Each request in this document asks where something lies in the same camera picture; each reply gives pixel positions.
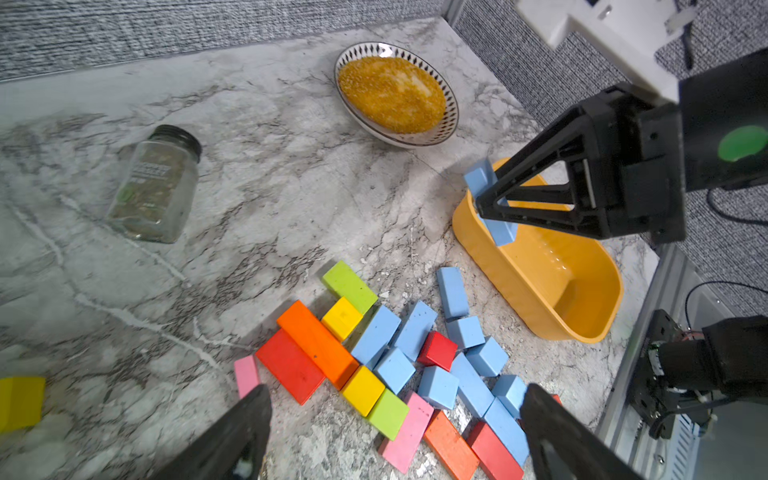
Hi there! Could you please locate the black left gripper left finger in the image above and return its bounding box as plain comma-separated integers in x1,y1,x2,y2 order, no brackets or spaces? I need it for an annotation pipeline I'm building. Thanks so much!
153,385,272,479

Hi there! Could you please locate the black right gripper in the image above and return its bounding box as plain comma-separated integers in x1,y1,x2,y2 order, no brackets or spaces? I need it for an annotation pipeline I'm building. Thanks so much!
476,83,686,244

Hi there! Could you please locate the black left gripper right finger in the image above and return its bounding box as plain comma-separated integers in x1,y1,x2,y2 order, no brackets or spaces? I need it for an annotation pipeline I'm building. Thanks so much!
521,383,640,479

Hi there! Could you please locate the blue long block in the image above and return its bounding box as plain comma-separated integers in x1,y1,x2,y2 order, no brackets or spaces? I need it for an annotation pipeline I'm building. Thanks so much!
483,398,530,467
463,158,519,248

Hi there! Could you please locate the yellow plastic tray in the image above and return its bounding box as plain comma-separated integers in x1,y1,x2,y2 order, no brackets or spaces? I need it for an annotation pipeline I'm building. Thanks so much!
452,192,623,344

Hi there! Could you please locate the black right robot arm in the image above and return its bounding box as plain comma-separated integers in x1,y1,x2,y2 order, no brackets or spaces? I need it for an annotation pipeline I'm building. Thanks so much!
465,51,767,246

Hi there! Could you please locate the blue long block bottom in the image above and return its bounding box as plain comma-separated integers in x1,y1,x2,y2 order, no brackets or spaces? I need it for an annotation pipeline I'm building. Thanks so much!
483,398,530,467

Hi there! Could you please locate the pink long block upper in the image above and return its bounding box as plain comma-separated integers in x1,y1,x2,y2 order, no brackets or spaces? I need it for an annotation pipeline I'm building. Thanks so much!
234,355,261,399

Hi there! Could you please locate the pink long block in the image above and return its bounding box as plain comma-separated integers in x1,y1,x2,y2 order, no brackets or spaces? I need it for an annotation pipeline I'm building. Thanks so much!
378,391,434,474
234,355,261,399

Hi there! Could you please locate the red block bottom left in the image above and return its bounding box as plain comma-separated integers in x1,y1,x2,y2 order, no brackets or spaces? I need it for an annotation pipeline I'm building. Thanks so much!
468,422,524,480

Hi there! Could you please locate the red block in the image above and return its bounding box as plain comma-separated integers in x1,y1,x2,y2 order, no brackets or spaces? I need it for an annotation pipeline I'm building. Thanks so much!
256,329,326,405
468,422,524,480

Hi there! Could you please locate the red block upper left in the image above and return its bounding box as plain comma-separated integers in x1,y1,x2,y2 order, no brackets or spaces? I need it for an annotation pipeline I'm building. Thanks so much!
256,329,326,405

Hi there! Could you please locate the orange long block upper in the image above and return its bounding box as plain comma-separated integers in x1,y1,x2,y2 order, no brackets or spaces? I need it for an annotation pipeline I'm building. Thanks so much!
277,300,359,391

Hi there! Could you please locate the orange block lower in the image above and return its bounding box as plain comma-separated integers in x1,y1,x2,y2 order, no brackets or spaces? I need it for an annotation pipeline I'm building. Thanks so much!
424,410,479,480

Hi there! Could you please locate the green small block middle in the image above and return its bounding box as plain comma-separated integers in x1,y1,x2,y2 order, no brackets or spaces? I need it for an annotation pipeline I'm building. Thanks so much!
366,388,409,441

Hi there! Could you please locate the yellow small block middle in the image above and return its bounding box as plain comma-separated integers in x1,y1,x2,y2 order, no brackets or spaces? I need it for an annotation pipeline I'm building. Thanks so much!
321,297,363,342

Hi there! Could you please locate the pink long block lower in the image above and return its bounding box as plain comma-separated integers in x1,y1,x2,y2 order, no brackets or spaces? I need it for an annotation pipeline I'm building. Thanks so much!
378,391,434,474

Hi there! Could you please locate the small red cube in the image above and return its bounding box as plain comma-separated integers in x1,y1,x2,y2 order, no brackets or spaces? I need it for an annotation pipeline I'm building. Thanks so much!
417,331,458,371

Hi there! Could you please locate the green long block upper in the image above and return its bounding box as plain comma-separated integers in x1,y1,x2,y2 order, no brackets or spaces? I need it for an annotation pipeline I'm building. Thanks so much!
322,261,378,314

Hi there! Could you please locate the patterned bowl of yellow grains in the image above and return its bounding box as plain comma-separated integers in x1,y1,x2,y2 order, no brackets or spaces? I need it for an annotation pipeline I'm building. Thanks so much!
334,42,459,149

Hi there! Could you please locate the yellow cube block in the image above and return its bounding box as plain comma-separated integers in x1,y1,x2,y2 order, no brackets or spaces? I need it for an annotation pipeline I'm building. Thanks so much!
0,377,46,433

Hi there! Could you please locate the glass spice jar black lid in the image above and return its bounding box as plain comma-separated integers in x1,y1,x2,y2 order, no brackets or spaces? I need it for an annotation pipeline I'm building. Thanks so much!
106,124,202,244

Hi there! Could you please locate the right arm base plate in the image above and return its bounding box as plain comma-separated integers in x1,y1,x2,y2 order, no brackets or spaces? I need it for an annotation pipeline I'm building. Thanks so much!
627,309,717,440

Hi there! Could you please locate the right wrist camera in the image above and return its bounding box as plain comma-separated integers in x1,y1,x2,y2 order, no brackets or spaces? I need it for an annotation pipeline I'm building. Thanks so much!
515,0,698,103

